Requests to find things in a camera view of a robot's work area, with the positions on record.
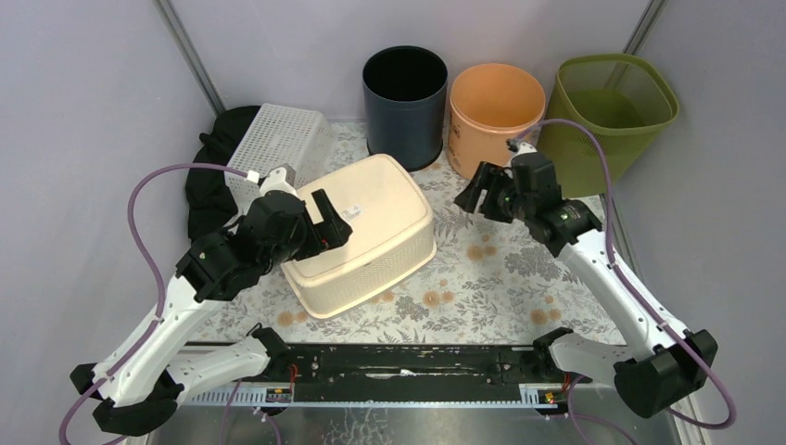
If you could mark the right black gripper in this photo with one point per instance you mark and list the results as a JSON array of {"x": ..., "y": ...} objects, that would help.
[{"x": 489, "y": 177}]

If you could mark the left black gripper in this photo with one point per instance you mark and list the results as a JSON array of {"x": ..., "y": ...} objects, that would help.
[{"x": 317, "y": 233}]

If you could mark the cream perforated large basket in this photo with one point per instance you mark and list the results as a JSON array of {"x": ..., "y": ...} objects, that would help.
[{"x": 393, "y": 236}]

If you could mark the white slotted basket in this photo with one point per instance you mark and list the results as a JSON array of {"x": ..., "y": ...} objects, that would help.
[{"x": 300, "y": 138}]

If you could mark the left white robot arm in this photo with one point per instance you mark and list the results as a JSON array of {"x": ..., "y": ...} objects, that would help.
[{"x": 139, "y": 386}]

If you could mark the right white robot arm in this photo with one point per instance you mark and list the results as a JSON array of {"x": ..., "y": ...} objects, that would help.
[{"x": 657, "y": 365}]

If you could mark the orange round bin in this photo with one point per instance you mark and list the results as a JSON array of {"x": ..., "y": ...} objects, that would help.
[{"x": 489, "y": 104}]

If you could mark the floral patterned table mat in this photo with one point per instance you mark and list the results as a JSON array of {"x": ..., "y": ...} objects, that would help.
[{"x": 489, "y": 283}]

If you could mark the black cloth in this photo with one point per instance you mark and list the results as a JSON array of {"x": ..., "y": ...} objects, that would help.
[{"x": 210, "y": 202}]

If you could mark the dark blue round bin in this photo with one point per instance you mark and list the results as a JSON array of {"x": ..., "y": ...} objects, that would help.
[{"x": 405, "y": 92}]

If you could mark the green mesh waste bin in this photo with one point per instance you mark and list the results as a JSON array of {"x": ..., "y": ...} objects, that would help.
[{"x": 604, "y": 111}]

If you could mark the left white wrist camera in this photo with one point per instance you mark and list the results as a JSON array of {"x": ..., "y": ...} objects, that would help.
[{"x": 280, "y": 179}]

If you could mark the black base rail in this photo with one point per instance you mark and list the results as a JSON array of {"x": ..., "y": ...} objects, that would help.
[{"x": 414, "y": 376}]

